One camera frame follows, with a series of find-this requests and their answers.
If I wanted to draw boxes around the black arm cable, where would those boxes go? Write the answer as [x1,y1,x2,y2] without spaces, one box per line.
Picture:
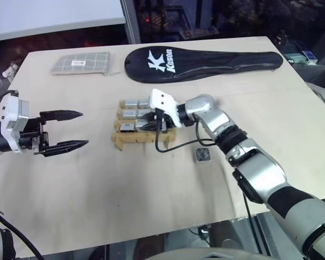
[242,186,262,257]
[0,90,43,260]

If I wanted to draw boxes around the black Kason racket bag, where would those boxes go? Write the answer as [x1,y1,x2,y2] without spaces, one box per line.
[124,45,284,82]

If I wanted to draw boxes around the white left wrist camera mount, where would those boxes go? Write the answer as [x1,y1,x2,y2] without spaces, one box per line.
[0,90,31,154]

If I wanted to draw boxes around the small white background object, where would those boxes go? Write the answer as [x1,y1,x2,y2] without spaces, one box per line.
[2,60,20,80]

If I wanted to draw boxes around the blue and white boxes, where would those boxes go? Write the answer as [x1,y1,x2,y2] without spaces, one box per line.
[283,40,318,65]

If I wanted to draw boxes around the black cable under table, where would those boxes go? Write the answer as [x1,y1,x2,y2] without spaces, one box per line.
[188,224,215,242]

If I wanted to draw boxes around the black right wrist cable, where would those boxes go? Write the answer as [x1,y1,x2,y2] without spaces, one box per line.
[153,107,222,154]

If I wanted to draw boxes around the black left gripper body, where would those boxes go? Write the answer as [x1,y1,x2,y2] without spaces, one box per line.
[18,115,50,156]

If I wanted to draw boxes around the white board panel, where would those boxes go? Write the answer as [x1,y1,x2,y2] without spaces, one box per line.
[0,0,126,43]

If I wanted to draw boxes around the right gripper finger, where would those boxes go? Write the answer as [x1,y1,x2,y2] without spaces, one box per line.
[141,121,163,132]
[140,110,160,122]

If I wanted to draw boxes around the grey checked cloth pouch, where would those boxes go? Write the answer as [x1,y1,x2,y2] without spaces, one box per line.
[50,51,123,77]

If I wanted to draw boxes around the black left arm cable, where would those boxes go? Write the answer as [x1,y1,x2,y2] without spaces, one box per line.
[0,90,43,260]

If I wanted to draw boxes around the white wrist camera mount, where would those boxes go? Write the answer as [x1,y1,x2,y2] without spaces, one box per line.
[0,90,31,154]
[148,88,184,128]

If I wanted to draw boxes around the wooden battery holder rack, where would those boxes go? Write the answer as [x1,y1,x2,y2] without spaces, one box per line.
[109,98,178,151]

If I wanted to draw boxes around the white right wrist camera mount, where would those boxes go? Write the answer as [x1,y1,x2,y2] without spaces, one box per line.
[148,88,184,128]

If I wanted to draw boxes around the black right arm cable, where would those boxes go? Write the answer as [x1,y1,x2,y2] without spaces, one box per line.
[242,186,262,257]

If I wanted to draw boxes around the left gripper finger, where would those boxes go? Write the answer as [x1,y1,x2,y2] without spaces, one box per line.
[40,109,84,124]
[43,139,90,158]

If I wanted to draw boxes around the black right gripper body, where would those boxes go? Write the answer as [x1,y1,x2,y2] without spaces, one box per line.
[153,107,177,134]

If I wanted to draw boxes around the grey metal post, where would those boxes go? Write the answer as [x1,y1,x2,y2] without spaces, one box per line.
[120,0,142,44]

